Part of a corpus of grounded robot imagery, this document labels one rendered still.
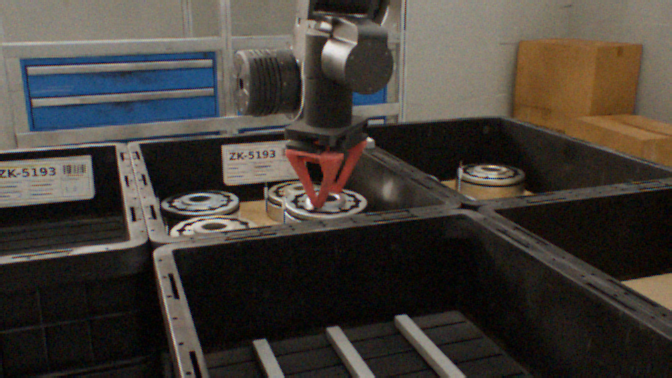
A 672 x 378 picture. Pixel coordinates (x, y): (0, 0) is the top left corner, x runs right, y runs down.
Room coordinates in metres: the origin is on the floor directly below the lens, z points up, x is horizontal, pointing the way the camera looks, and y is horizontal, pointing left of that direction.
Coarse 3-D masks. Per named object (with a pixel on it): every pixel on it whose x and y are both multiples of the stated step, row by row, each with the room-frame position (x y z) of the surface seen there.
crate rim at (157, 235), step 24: (144, 144) 0.87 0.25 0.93; (168, 144) 0.89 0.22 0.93; (144, 168) 0.74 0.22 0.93; (384, 168) 0.76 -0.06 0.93; (144, 192) 0.65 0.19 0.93; (432, 192) 0.65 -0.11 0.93; (144, 216) 0.58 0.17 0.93; (360, 216) 0.57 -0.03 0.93; (384, 216) 0.57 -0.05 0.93; (168, 240) 0.51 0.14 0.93; (192, 240) 0.52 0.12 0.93
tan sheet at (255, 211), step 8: (264, 200) 0.92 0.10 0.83; (240, 208) 0.89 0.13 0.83; (248, 208) 0.89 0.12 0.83; (256, 208) 0.89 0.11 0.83; (264, 208) 0.89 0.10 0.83; (240, 216) 0.85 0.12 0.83; (248, 216) 0.85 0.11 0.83; (256, 216) 0.85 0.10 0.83; (264, 216) 0.85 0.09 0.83; (256, 224) 0.82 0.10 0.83; (264, 224) 0.82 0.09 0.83; (272, 224) 0.82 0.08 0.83
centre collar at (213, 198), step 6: (204, 192) 0.85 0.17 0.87; (186, 198) 0.82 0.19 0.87; (192, 198) 0.83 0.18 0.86; (198, 198) 0.84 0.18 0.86; (204, 198) 0.84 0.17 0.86; (210, 198) 0.83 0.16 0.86; (216, 198) 0.82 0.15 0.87; (186, 204) 0.81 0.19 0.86; (192, 204) 0.80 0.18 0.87; (198, 204) 0.80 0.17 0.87; (204, 204) 0.80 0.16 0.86; (210, 204) 0.81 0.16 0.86
